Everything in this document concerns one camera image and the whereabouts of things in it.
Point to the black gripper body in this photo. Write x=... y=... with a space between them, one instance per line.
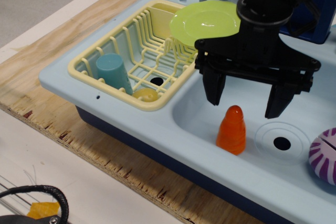
x=257 y=58

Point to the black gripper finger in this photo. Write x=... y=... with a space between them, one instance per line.
x=279 y=98
x=214 y=84

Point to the orange toy carrot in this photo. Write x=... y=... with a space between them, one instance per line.
x=232 y=131

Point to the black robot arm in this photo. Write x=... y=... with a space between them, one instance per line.
x=265 y=17

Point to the green plastic plate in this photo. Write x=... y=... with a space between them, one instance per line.
x=204 y=20

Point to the yellow round toy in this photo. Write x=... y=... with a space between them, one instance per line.
x=146 y=95

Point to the light blue toy sink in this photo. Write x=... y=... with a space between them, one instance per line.
x=271 y=179

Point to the purple white striped ball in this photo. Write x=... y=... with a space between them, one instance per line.
x=322 y=156

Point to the yellow dish rack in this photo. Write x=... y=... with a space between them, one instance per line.
x=152 y=57

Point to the teal plastic cup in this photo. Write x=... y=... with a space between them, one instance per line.
x=110 y=67

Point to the plywood board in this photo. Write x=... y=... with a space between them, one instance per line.
x=43 y=140

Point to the yellow tape piece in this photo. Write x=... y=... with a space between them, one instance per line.
x=40 y=210

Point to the black device base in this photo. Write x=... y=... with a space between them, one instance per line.
x=18 y=219

